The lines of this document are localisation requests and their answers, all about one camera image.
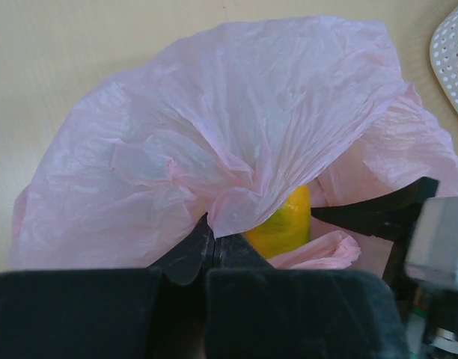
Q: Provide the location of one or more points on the white perforated plastic basket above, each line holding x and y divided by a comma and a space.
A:
444, 56

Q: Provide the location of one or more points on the yellow green mango fruit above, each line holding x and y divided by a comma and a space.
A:
287, 229

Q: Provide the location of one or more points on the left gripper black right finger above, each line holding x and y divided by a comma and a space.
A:
235, 252

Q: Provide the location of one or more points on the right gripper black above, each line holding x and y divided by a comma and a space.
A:
423, 264

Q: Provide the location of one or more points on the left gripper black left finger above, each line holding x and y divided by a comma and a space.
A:
192, 256

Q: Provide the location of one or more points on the pink plastic bag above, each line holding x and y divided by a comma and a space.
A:
227, 124

